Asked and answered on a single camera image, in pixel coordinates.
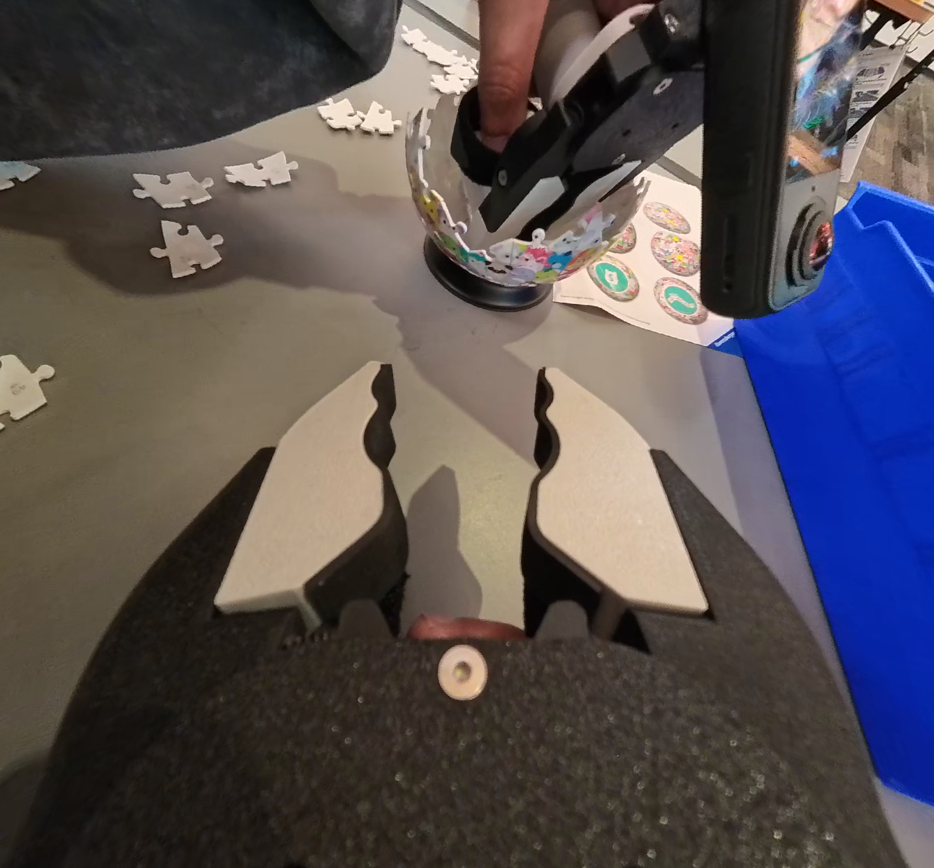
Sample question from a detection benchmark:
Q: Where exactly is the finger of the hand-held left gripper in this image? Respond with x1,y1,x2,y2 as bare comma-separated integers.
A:
536,160,643,230
490,177,569,234

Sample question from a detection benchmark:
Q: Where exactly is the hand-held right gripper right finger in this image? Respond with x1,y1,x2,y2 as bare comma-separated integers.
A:
520,367,709,641

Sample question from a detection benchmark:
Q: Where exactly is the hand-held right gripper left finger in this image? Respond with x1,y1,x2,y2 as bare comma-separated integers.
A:
214,363,408,639

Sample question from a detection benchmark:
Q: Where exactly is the partly built puzzle ball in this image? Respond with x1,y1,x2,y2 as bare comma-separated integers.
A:
405,89,652,287

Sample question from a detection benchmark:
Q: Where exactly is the black ball stand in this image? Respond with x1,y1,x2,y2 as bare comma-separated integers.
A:
425,239,553,312

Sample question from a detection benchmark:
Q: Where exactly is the joined white puzzle strip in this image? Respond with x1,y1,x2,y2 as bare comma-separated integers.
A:
133,152,300,210

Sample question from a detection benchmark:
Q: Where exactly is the person's left forearm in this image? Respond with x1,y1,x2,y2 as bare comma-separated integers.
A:
0,0,439,161

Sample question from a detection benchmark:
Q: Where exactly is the puzzle instruction sheet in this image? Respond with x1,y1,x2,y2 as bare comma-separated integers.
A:
552,171,715,350

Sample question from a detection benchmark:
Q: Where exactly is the cluster of loose puzzle pieces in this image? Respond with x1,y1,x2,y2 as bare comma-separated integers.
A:
400,25,480,96

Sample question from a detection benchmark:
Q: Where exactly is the person's right hand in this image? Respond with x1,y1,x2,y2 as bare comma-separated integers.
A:
407,616,526,643

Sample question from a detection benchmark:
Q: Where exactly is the person's left hand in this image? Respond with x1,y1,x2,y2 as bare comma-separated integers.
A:
467,0,694,141

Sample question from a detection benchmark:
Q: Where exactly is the white floor paper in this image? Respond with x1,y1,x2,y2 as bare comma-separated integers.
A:
850,44,909,131

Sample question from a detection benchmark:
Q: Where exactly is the blue plastic bin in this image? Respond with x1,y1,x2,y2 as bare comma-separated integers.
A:
733,181,934,807

